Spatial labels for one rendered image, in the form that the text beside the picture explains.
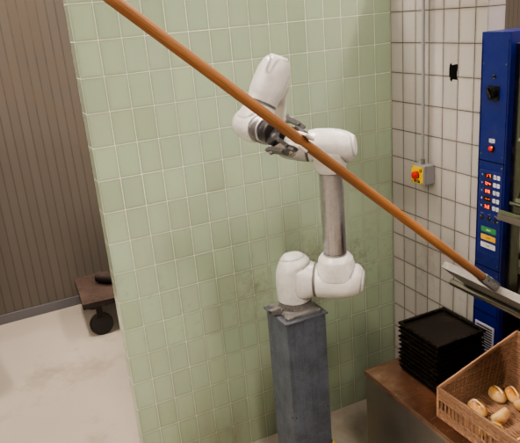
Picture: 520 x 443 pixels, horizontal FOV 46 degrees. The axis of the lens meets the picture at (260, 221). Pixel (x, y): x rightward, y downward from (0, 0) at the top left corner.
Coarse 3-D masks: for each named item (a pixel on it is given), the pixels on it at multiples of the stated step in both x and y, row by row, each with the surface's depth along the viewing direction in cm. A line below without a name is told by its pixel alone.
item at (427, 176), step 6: (420, 162) 316; (414, 168) 313; (420, 168) 309; (426, 168) 307; (432, 168) 309; (420, 174) 310; (426, 174) 308; (432, 174) 310; (414, 180) 315; (420, 180) 311; (426, 180) 309; (432, 180) 311
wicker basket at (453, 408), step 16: (512, 336) 276; (496, 352) 275; (512, 352) 279; (464, 368) 267; (480, 368) 273; (496, 368) 277; (512, 368) 279; (448, 384) 265; (464, 384) 270; (480, 384) 275; (496, 384) 280; (512, 384) 278; (448, 400) 258; (464, 400) 272; (480, 400) 274; (448, 416) 260; (464, 416) 251; (480, 416) 242; (512, 416) 262; (464, 432) 253; (480, 432) 244; (496, 432) 236; (512, 432) 253
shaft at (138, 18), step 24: (120, 0) 141; (144, 24) 144; (168, 48) 149; (216, 72) 155; (240, 96) 159; (264, 120) 166; (312, 144) 173; (336, 168) 178; (408, 216) 195; (432, 240) 201
